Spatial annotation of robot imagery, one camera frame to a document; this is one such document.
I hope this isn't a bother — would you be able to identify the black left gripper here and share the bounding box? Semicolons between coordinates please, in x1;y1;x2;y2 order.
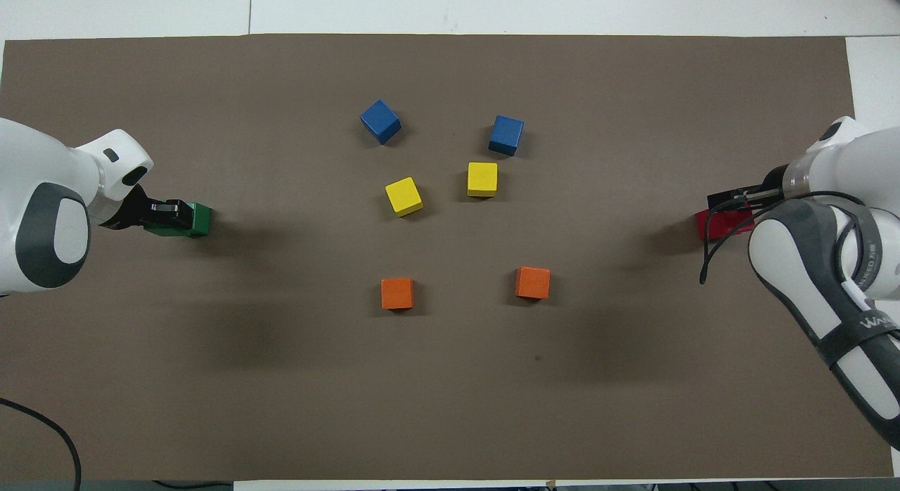
104;185;195;236

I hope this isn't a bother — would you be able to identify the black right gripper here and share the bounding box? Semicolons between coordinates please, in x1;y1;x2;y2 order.
707;166;787;212

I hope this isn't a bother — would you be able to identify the orange wooden cube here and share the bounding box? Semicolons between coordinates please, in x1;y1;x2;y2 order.
380;277;415;311
514;266;551;300

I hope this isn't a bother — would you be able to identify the blue wooden cube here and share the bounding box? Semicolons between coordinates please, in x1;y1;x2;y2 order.
489;115;525;158
360;99;402;146

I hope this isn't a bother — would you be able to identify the yellow wooden cube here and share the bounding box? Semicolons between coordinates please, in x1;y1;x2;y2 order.
467;162;499;198
385;177;425;218

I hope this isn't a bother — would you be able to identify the brown table mat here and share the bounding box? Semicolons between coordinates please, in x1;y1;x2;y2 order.
0;34;894;481

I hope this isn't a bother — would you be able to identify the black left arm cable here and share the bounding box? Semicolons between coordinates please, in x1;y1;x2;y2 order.
0;397;83;491

